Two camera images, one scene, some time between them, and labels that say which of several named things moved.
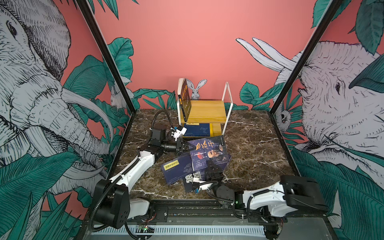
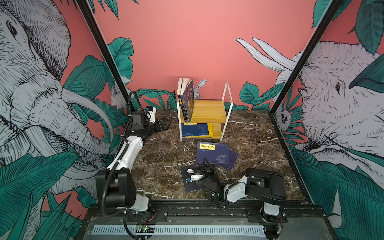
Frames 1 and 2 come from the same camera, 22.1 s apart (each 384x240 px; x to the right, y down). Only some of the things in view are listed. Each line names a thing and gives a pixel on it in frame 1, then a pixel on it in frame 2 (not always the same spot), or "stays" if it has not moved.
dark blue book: (178, 168) -> (217, 153)
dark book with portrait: (212, 149) -> (188, 99)
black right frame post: (331, 9) stays
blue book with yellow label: (197, 129) stays
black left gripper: (179, 146) -> (164, 127)
